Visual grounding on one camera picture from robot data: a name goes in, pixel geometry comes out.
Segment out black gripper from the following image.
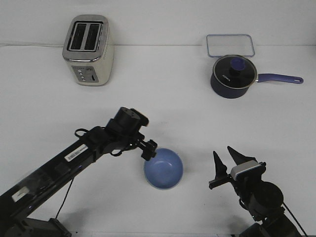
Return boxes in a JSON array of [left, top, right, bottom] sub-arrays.
[[209, 146, 266, 195], [106, 107, 158, 160]]

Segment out blue bowl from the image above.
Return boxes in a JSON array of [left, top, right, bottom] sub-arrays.
[[143, 148, 184, 190]]

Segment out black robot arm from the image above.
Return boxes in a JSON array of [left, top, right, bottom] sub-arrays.
[[0, 107, 158, 237], [209, 147, 307, 237]]

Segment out dark blue saucepan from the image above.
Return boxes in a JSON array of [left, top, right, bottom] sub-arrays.
[[210, 73, 304, 99]]

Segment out glass pot lid blue knob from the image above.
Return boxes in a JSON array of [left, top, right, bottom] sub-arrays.
[[213, 55, 257, 78]]

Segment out cream two-slot toaster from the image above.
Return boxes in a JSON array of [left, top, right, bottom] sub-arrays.
[[62, 14, 115, 86]]

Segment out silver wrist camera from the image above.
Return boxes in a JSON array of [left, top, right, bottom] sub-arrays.
[[230, 160, 261, 181], [131, 108, 149, 126]]

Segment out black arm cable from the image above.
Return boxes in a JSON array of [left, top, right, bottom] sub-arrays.
[[54, 177, 75, 220], [281, 201, 309, 237]]

